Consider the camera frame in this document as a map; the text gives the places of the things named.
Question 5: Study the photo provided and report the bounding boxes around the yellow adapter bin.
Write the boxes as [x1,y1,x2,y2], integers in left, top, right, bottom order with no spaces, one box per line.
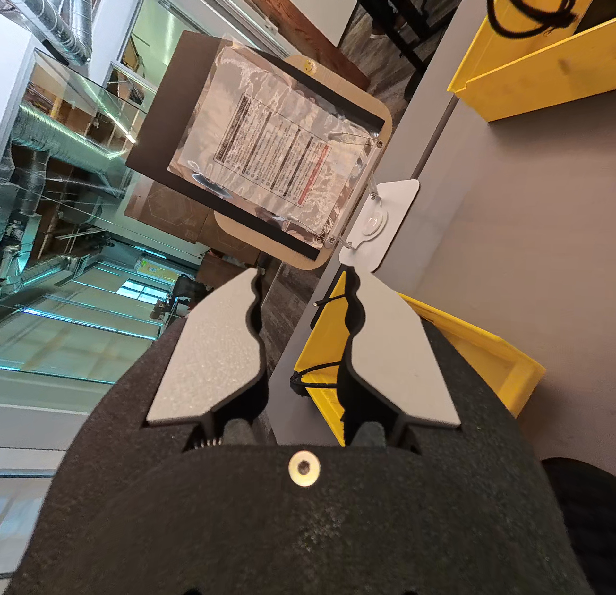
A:
[291,268,547,447]

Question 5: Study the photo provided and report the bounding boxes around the black hdmi cable green plug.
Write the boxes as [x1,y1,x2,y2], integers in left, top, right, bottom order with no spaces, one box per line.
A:
[486,0,578,40]

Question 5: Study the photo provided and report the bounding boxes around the white stand base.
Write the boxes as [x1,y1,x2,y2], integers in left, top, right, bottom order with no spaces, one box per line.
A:
[338,179,420,273]

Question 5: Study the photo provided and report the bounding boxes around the brown cardboard box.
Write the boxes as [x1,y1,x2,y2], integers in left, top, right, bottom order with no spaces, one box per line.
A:
[124,179,215,243]

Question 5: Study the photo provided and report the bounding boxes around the tan wooden backing board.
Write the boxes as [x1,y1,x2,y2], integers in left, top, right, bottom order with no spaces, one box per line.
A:
[212,54,394,271]

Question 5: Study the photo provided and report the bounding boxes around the yellow cable bin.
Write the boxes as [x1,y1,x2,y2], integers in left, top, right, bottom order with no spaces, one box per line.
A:
[447,0,616,123]

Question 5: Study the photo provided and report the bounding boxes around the instruction sheet display stand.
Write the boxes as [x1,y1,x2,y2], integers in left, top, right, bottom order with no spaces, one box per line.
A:
[124,30,387,262]

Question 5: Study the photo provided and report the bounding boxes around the black flat panel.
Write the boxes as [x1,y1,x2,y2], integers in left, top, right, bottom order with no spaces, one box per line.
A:
[575,0,616,30]

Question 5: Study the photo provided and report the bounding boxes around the white metal holder bracket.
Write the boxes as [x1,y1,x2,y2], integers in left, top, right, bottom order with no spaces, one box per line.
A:
[327,131,386,249]

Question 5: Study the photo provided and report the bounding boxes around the black metal table frame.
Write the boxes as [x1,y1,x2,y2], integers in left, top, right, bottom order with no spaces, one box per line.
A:
[332,0,487,73]

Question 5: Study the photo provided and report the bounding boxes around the glass railing panel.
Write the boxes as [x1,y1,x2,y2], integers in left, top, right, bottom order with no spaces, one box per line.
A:
[29,49,155,146]

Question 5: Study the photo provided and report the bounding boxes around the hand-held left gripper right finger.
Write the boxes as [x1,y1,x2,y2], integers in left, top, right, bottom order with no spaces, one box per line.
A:
[336,266,461,429]

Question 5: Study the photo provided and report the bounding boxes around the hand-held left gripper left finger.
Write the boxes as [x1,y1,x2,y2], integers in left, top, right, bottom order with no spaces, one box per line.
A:
[145,267,269,426]

